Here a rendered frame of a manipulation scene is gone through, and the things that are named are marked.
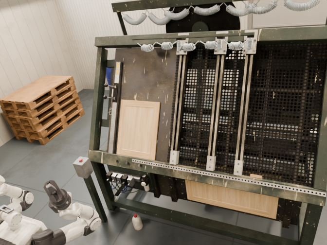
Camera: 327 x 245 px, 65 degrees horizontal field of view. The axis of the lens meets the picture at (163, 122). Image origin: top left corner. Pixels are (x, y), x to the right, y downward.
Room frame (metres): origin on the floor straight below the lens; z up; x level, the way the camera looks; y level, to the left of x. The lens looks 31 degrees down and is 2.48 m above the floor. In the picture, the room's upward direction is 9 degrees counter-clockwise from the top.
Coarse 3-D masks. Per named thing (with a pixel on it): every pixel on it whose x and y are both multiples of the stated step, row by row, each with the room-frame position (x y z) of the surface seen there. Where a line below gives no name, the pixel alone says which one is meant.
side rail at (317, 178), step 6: (324, 84) 1.72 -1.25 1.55; (324, 90) 1.67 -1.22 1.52; (324, 96) 1.65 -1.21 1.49; (324, 102) 1.62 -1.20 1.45; (324, 108) 1.60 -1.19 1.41; (324, 114) 1.58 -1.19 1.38; (324, 120) 1.55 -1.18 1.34; (324, 126) 1.53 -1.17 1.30; (324, 132) 1.51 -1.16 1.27; (318, 138) 1.53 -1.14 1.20; (324, 138) 1.49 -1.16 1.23; (318, 144) 1.48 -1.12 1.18; (324, 144) 1.46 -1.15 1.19; (318, 150) 1.45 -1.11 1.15; (324, 150) 1.44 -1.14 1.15; (318, 156) 1.43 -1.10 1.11; (324, 156) 1.42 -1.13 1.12; (318, 162) 1.41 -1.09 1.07; (324, 162) 1.39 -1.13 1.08; (318, 168) 1.38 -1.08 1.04; (324, 168) 1.37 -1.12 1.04; (318, 174) 1.36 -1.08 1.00; (324, 174) 1.35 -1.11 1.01; (318, 180) 1.34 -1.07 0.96; (324, 180) 1.32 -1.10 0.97; (318, 186) 1.31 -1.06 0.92; (324, 186) 1.30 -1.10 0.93
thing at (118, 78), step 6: (120, 66) 2.61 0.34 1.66; (120, 72) 2.59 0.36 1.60; (120, 78) 2.57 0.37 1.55; (120, 84) 2.55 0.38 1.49; (114, 108) 2.41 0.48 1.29; (114, 114) 2.38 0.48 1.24; (114, 120) 2.34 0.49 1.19; (114, 126) 2.31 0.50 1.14; (114, 132) 2.29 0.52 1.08; (114, 138) 2.26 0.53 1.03; (114, 144) 2.24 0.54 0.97; (114, 150) 2.22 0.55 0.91
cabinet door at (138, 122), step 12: (132, 108) 2.34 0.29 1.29; (144, 108) 2.28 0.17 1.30; (156, 108) 2.22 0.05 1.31; (120, 120) 2.34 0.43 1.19; (132, 120) 2.28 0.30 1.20; (144, 120) 2.22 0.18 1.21; (156, 120) 2.16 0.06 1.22; (120, 132) 2.27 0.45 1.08; (132, 132) 2.21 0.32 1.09; (144, 132) 2.16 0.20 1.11; (156, 132) 2.10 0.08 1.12; (120, 144) 2.21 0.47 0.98; (132, 144) 2.15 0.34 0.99; (144, 144) 2.10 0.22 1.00; (156, 144) 2.06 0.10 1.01; (132, 156) 2.09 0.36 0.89; (144, 156) 2.03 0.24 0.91
